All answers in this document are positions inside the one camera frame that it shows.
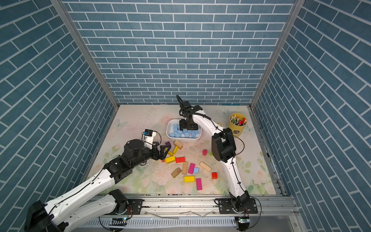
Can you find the magenta upright block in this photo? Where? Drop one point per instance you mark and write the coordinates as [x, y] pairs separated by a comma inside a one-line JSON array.
[[191, 168]]

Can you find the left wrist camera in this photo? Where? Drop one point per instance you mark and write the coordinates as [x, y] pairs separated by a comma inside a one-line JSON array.
[[149, 136]]

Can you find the tan wooden block upper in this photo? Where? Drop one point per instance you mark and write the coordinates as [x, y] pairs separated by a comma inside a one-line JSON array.
[[178, 144]]

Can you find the magenta block bottom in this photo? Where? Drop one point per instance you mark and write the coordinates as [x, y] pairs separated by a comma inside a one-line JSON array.
[[199, 184]]

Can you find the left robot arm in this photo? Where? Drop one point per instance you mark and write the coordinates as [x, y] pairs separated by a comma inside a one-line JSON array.
[[71, 210]]

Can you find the red long block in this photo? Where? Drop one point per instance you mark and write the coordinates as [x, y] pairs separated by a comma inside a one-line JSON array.
[[180, 159]]

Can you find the yellow pen holder cup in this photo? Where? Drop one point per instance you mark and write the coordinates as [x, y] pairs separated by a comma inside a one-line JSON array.
[[237, 123]]

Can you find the tan slanted wooden block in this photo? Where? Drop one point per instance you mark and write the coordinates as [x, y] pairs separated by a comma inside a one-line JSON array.
[[205, 166]]

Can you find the tan upright wooden block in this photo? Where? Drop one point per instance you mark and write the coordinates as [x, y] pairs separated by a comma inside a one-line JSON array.
[[184, 168]]

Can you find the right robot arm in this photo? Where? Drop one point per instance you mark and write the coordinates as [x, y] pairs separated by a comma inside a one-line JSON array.
[[223, 148]]

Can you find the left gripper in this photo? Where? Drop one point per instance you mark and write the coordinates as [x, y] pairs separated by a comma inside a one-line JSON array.
[[156, 156]]

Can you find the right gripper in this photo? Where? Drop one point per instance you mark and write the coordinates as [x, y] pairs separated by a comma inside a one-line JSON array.
[[182, 125]]

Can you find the yellow large block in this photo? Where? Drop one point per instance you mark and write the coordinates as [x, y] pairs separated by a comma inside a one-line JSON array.
[[170, 159]]

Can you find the white rectangular plastic tray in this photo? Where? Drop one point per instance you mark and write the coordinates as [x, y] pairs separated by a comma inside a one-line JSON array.
[[181, 139]]

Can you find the aluminium mounting rail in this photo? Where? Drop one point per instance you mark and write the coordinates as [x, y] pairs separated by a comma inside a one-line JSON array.
[[165, 205]]

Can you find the brown grained wooden block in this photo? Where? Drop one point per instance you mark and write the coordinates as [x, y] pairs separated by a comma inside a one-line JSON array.
[[176, 172]]

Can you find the yellow block bottom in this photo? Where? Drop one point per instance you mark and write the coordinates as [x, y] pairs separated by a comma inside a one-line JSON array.
[[189, 179]]

